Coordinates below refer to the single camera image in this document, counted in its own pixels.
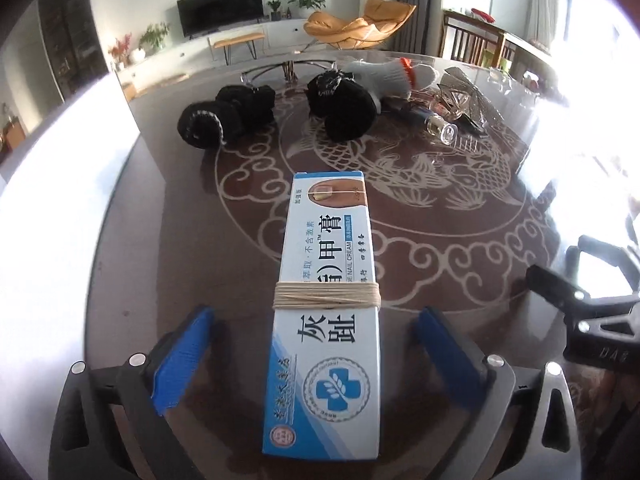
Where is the glass perfume bottle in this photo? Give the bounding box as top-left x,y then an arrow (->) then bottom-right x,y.
400,102 -> 458,147

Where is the dark display cabinet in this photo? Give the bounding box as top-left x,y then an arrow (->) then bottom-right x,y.
37,0 -> 111,96

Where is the dark patterned desktop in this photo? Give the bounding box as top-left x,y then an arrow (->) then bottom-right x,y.
65,50 -> 640,480

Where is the bushy green potted plant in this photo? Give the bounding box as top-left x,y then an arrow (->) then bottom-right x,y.
139,22 -> 171,53

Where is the white knit glove orange cuff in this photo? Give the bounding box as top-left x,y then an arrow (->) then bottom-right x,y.
345,57 -> 441,113

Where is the black television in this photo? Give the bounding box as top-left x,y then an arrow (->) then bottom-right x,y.
177,0 -> 264,38

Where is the blue white cream box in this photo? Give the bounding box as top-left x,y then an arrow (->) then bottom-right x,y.
262,171 -> 383,460

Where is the wooden dining chair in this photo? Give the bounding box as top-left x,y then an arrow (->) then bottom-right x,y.
440,10 -> 516,71

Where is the orange lounge chair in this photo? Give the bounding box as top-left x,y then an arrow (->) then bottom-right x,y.
304,0 -> 417,51

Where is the large green potted plant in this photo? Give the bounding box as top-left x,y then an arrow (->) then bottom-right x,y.
286,0 -> 330,16

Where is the grey curtain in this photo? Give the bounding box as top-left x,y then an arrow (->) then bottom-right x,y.
397,0 -> 443,56

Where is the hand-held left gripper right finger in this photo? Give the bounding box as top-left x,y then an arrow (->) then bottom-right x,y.
411,305 -> 596,480

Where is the wooden bench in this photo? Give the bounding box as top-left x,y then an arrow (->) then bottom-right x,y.
209,31 -> 266,65

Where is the red flower arrangement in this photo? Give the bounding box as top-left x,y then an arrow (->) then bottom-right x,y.
110,34 -> 133,68

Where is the black knitted glove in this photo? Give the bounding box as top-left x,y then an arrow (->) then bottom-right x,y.
306,71 -> 381,142
177,85 -> 276,150

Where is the small wooden side cabinet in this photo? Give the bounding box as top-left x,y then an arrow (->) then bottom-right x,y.
0,117 -> 26,163

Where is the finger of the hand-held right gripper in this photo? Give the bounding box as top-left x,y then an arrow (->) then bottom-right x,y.
525,264 -> 596,321
567,235 -> 640,293

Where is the white television cabinet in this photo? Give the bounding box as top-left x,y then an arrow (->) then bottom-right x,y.
112,17 -> 311,86

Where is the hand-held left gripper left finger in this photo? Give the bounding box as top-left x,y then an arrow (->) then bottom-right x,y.
47,305 -> 216,480

